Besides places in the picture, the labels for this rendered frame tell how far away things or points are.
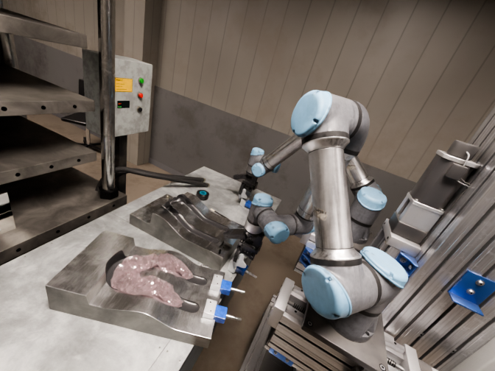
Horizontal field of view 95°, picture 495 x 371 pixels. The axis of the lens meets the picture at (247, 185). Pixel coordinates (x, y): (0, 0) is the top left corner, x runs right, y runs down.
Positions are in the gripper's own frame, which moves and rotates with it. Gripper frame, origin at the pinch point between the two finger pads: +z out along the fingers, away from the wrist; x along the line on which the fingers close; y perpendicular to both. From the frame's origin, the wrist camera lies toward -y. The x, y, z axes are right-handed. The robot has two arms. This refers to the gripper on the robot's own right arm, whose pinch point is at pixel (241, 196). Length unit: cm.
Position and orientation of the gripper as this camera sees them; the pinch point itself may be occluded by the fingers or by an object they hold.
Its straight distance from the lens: 151.7
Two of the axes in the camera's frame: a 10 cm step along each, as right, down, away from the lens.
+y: 8.3, 4.3, -3.5
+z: -2.6, 8.6, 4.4
